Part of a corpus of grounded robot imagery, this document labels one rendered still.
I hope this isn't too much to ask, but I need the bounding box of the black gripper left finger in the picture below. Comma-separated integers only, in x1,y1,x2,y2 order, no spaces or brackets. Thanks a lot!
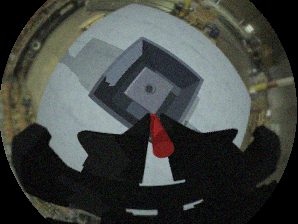
77,113,150,184

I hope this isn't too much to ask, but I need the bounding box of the red peg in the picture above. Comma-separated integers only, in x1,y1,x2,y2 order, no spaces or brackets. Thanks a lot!
150,115,174,159

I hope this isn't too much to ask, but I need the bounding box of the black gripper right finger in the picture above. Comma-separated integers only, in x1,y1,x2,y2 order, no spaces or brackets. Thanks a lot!
160,113,238,181

